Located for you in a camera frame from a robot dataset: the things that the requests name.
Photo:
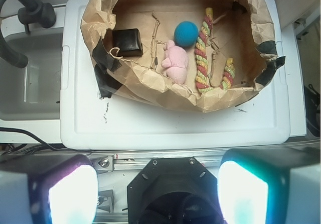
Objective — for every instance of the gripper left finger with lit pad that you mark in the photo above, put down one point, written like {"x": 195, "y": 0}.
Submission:
{"x": 59, "y": 188}

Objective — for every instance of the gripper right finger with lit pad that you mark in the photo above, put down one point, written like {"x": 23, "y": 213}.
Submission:
{"x": 270, "y": 185}

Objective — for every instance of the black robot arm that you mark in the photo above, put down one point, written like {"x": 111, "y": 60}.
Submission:
{"x": 171, "y": 190}

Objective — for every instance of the black box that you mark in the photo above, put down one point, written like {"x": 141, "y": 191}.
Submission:
{"x": 128, "y": 41}

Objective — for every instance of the white plastic lid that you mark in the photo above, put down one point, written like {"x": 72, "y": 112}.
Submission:
{"x": 89, "y": 122}

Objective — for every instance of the grey sink basin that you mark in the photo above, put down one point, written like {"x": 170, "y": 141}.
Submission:
{"x": 33, "y": 93}

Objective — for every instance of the brown paper bag basin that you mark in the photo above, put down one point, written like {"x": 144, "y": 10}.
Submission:
{"x": 232, "y": 60}

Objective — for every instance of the pink plush toy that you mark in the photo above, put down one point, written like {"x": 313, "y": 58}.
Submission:
{"x": 175, "y": 63}

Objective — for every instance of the blue yarn ball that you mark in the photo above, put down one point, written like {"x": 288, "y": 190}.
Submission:
{"x": 186, "y": 34}

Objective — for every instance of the black faucet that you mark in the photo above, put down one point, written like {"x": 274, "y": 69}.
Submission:
{"x": 33, "y": 11}

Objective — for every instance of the silver corner bracket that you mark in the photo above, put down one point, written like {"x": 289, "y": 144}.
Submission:
{"x": 103, "y": 164}

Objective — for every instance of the aluminium extrusion rail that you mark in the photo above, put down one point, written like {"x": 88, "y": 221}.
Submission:
{"x": 136, "y": 160}

